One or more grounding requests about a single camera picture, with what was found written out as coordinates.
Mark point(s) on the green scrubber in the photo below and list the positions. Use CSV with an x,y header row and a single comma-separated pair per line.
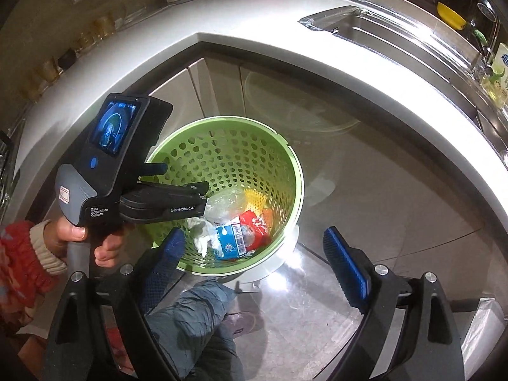
x,y
479,35

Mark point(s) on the dish soap bottle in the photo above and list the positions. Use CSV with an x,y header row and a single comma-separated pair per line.
x,y
498,75

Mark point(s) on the person's grey trouser leg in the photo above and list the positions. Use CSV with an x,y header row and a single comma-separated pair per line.
x,y
190,325

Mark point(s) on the stainless steel sink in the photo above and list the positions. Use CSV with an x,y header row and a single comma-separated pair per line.
x,y
397,43

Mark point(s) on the purple slipper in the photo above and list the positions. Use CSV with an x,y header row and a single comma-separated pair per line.
x,y
242,323

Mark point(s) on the yellow bowl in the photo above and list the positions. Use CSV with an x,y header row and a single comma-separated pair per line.
x,y
450,16

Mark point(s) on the dark round cup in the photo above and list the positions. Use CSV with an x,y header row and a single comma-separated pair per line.
x,y
67,59

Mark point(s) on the amber glass cup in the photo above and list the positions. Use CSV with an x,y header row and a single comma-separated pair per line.
x,y
49,71
104,26

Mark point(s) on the metal faucet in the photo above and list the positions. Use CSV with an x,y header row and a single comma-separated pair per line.
x,y
490,27

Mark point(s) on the person's left hand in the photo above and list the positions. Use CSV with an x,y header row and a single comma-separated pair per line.
x,y
65,232

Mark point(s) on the grey cabinet door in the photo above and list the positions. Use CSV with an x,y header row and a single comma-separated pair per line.
x,y
166,95
297,99
218,87

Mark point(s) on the yellow orange wrapper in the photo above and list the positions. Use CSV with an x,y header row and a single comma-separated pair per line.
x,y
254,198

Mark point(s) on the red plastic wrapper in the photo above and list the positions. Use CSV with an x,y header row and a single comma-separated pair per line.
x,y
254,222

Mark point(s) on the white tissue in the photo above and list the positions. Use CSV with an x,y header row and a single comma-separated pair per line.
x,y
204,234

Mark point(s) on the white plastic bag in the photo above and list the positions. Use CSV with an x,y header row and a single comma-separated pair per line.
x,y
484,333

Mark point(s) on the clear glass cup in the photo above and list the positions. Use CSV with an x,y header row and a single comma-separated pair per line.
x,y
85,41

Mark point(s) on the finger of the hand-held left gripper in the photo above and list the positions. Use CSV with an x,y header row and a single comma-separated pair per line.
x,y
155,169
170,202

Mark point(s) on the clear plastic bag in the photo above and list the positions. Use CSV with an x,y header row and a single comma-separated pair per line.
x,y
226,206

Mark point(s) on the green perforated basket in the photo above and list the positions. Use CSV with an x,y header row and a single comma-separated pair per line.
x,y
222,154

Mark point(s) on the small blue white carton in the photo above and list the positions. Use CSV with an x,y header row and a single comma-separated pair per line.
x,y
228,242

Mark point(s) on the person's left forearm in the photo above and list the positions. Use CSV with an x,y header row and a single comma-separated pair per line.
x,y
20,262

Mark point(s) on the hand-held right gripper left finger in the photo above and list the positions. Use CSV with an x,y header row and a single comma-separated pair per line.
x,y
166,262

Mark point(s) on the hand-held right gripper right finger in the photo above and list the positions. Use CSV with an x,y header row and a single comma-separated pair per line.
x,y
349,266

